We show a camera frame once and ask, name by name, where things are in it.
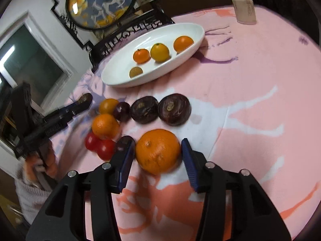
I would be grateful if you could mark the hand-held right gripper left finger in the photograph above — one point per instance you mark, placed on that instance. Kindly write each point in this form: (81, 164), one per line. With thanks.
(126, 163)

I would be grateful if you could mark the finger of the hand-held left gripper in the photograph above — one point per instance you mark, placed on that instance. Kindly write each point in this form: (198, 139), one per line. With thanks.
(75, 108)

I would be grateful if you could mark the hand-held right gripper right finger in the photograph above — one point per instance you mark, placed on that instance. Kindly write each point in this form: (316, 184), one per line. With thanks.
(190, 165)

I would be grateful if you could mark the small dark plum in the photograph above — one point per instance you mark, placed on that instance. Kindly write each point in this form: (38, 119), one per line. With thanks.
(122, 111)
(123, 141)

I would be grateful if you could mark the red cherry tomato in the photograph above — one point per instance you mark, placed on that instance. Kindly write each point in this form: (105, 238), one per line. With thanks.
(105, 150)
(91, 142)

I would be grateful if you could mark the large orange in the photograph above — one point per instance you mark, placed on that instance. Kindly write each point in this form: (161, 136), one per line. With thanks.
(158, 152)

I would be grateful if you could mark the small orange tangerine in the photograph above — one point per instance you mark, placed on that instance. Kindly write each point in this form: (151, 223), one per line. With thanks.
(105, 126)
(108, 106)
(141, 56)
(183, 44)

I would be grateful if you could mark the white oval plate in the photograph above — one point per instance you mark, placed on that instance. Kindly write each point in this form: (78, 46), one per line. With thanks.
(117, 76)

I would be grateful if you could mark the person's left forearm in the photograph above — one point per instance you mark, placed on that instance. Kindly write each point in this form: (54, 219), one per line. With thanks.
(30, 198)

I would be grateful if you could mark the person's left hand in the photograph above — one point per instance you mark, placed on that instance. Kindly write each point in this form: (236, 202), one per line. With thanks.
(52, 165)

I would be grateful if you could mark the white framed window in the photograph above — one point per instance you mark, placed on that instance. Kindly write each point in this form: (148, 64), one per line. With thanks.
(30, 60)

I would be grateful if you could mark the tan longan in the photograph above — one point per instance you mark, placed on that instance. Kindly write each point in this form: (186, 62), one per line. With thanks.
(136, 72)

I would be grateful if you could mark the yellow tangerine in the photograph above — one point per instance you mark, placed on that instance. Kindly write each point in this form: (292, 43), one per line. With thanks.
(160, 52)

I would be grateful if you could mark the round deer picture table screen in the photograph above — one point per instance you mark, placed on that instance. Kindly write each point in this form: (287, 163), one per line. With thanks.
(100, 2)

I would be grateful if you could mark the beige drink can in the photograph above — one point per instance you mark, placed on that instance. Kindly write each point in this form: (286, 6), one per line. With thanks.
(243, 8)

